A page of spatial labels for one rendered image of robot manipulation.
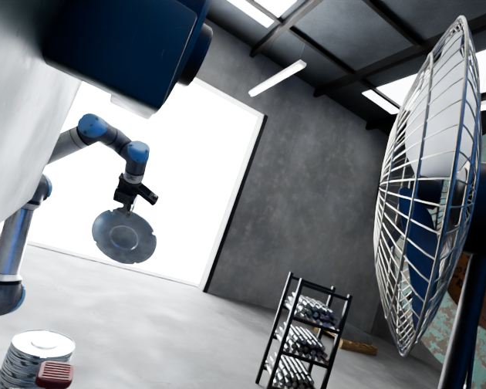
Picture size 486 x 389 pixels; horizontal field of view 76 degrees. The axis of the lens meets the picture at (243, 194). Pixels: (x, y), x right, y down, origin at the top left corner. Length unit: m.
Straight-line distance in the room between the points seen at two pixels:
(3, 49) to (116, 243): 1.30
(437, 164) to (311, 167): 5.74
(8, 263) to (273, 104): 5.24
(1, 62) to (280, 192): 5.76
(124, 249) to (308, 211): 5.13
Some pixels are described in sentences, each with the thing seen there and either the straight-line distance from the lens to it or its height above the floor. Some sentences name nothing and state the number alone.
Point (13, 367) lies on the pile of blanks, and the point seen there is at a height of 0.19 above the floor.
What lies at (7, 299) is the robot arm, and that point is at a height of 0.64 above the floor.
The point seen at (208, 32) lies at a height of 1.35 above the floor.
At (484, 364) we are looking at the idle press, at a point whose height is 1.00.
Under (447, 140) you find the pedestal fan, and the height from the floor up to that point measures 1.37.
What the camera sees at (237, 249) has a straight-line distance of 5.64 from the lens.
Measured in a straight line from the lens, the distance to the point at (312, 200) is 6.36.
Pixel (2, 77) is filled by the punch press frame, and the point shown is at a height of 1.16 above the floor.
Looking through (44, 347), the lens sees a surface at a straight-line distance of 1.99.
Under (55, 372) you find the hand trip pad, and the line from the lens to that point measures 0.75.
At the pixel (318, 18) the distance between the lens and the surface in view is 5.11.
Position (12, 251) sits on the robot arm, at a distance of 1.40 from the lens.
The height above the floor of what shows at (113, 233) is 0.94.
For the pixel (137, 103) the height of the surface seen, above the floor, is 1.20.
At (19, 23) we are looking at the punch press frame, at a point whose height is 1.19.
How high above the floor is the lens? 1.11
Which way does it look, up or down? 7 degrees up
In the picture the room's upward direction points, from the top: 19 degrees clockwise
